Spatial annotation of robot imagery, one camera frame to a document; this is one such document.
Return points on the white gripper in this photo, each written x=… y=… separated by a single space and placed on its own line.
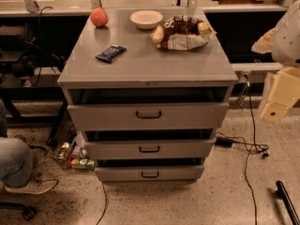
x=288 y=44

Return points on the grey bottom drawer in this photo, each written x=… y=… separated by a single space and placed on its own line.
x=117 y=174

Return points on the grey drawer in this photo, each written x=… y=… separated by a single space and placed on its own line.
x=147 y=116
x=117 y=174
x=149 y=149

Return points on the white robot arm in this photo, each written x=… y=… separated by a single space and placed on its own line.
x=287 y=38

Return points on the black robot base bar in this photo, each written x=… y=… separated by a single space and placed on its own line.
x=284 y=196

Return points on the grey top drawer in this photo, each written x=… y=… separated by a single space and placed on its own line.
x=147 y=116

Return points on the grey middle drawer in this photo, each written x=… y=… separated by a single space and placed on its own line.
x=149 y=149

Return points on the grey metal drawer cabinet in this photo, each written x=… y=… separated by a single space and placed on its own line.
x=144 y=74

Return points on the black power adapter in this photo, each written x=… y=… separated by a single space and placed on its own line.
x=225 y=142

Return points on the white bowl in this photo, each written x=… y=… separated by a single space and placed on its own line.
x=146 y=19

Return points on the dark blue snack bar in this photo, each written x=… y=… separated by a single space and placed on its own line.
x=110 y=53

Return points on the red apple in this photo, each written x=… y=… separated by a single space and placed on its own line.
x=98 y=17

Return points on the dark machine on shelf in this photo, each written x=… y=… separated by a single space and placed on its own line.
x=19 y=53

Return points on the white sneaker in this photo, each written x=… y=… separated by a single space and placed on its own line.
x=34 y=187

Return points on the black office chair base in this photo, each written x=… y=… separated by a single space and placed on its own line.
x=28 y=212

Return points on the wire basket with snacks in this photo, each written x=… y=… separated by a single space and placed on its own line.
x=71 y=153

